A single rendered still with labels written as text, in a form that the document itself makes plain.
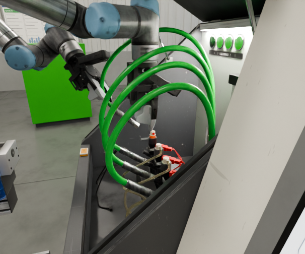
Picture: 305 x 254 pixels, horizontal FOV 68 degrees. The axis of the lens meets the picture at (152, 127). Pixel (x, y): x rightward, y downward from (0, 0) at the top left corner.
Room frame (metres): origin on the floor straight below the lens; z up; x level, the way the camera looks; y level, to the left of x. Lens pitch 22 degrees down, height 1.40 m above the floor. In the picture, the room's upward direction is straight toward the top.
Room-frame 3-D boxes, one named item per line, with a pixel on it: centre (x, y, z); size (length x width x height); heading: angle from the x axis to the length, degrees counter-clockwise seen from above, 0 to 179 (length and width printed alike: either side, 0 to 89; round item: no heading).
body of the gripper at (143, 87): (0.66, 0.03, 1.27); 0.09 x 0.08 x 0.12; 102
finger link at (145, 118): (0.64, 0.02, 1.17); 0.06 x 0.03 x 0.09; 102
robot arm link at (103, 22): (0.60, 0.11, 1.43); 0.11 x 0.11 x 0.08; 43
